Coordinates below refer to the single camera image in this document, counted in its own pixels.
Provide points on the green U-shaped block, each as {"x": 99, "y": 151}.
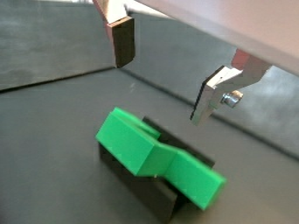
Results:
{"x": 133, "y": 141}

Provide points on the black angled fixture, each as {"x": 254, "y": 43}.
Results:
{"x": 161, "y": 197}

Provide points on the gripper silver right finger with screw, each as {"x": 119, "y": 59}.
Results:
{"x": 221, "y": 87}

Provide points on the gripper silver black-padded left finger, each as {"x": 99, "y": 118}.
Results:
{"x": 120, "y": 29}

